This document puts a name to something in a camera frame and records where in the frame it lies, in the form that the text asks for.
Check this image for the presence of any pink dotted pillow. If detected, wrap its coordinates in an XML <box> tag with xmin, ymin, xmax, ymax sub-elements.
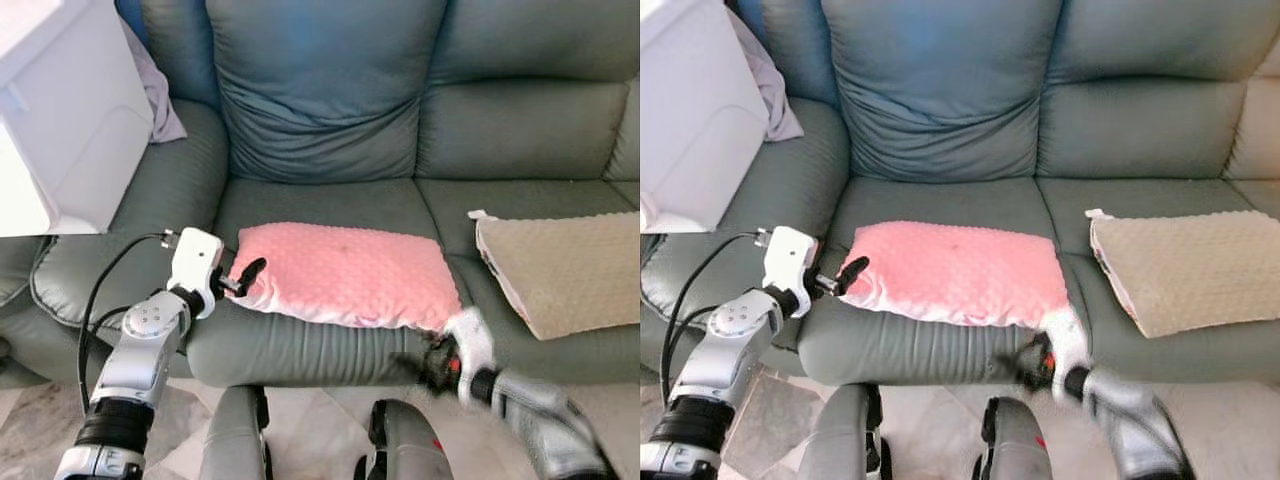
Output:
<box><xmin>838</xmin><ymin>221</ymin><xmax>1072</xmax><ymax>329</ymax></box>
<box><xmin>228</xmin><ymin>222</ymin><xmax>463</xmax><ymax>333</ymax></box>

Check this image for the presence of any grey-green leather sofa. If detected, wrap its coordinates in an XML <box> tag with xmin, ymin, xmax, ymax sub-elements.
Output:
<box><xmin>640</xmin><ymin>0</ymin><xmax>1280</xmax><ymax>387</ymax></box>
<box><xmin>0</xmin><ymin>0</ymin><xmax>641</xmax><ymax>391</ymax></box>

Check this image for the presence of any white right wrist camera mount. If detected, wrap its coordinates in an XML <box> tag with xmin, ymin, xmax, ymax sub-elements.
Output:
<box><xmin>1040</xmin><ymin>305</ymin><xmax>1092</xmax><ymax>397</ymax></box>
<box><xmin>443</xmin><ymin>308</ymin><xmax>497</xmax><ymax>403</ymax></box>

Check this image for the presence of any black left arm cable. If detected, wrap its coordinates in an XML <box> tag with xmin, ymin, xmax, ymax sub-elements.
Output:
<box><xmin>660</xmin><ymin>231</ymin><xmax>777</xmax><ymax>403</ymax></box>
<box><xmin>78</xmin><ymin>231</ymin><xmax>182</xmax><ymax>416</ymax></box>

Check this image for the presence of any silver left robot leg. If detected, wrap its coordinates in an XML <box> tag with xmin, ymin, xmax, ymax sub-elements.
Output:
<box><xmin>795</xmin><ymin>383</ymin><xmax>891</xmax><ymax>480</ymax></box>
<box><xmin>198</xmin><ymin>385</ymin><xmax>272</xmax><ymax>480</ymax></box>

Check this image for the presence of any silver right robot leg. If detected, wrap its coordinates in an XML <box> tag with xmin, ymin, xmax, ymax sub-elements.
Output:
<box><xmin>355</xmin><ymin>398</ymin><xmax>457</xmax><ymax>480</ymax></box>
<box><xmin>972</xmin><ymin>396</ymin><xmax>1057</xmax><ymax>480</ymax></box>

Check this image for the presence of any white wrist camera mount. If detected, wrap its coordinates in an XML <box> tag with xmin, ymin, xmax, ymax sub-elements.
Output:
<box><xmin>1040</xmin><ymin>305</ymin><xmax>1092</xmax><ymax>397</ymax></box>
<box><xmin>443</xmin><ymin>308</ymin><xmax>497</xmax><ymax>403</ymax></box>
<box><xmin>168</xmin><ymin>228</ymin><xmax>225</xmax><ymax>319</ymax></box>
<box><xmin>762</xmin><ymin>226</ymin><xmax>821</xmax><ymax>317</ymax></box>

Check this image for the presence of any silver robot leg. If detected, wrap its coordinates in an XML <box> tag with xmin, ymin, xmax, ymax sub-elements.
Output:
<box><xmin>972</xmin><ymin>396</ymin><xmax>1057</xmax><ymax>480</ymax></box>
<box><xmin>795</xmin><ymin>383</ymin><xmax>891</xmax><ymax>480</ymax></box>
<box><xmin>355</xmin><ymin>398</ymin><xmax>457</xmax><ymax>480</ymax></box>
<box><xmin>198</xmin><ymin>385</ymin><xmax>272</xmax><ymax>480</ymax></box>

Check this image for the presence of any lavender cloth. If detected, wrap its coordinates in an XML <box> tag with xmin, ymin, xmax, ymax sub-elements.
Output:
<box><xmin>120</xmin><ymin>14</ymin><xmax>189</xmax><ymax>145</ymax></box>
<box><xmin>730</xmin><ymin>9</ymin><xmax>805</xmax><ymax>144</ymax></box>

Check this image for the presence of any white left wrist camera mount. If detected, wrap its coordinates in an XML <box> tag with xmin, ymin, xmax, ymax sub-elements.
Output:
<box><xmin>762</xmin><ymin>226</ymin><xmax>821</xmax><ymax>317</ymax></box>
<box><xmin>168</xmin><ymin>228</ymin><xmax>225</xmax><ymax>319</ymax></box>

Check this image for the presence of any beige dotted pillow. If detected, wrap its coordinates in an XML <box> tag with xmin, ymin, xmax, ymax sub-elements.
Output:
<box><xmin>468</xmin><ymin>209</ymin><xmax>641</xmax><ymax>342</ymax></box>
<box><xmin>1085</xmin><ymin>207</ymin><xmax>1280</xmax><ymax>339</ymax></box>

